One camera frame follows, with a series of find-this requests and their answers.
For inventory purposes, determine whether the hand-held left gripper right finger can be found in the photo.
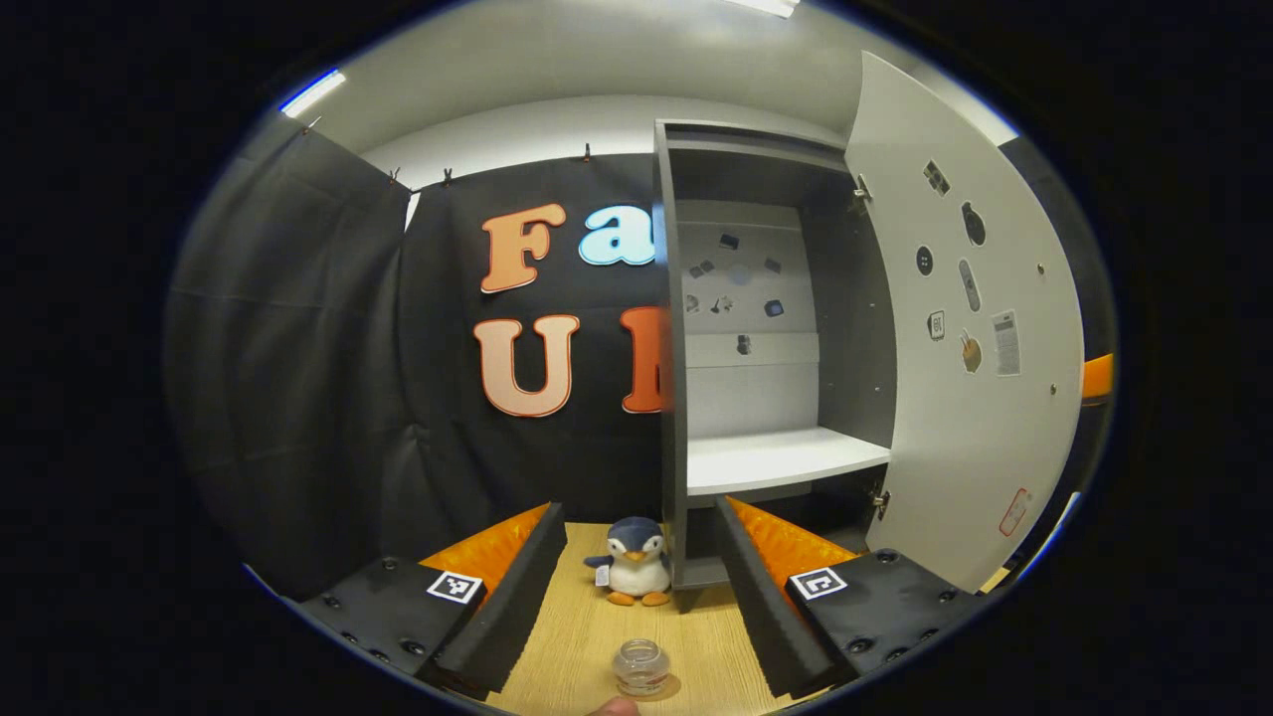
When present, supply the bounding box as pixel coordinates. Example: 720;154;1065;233
714;495;986;700

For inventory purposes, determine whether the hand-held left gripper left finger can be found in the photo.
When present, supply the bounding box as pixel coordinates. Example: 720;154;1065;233
244;502;568;702

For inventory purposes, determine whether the clear plastic bottle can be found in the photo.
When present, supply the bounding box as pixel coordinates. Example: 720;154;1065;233
612;637;673;697

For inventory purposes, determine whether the white cabinet door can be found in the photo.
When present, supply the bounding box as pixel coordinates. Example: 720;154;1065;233
843;52;1087;595

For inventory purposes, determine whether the grey cabinet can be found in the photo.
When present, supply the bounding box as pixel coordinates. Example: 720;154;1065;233
651;119;901;590

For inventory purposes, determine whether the white cabinet shelf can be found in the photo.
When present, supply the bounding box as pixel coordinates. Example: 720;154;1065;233
686;426;892;498

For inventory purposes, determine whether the penguin plush toy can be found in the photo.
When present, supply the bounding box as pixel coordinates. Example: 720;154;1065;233
584;516;674;608

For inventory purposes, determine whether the black backdrop cloth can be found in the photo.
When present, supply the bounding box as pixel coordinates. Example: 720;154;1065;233
164;114;1115;598

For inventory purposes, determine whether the long ceiling light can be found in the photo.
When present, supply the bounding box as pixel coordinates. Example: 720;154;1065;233
278;68;348;117

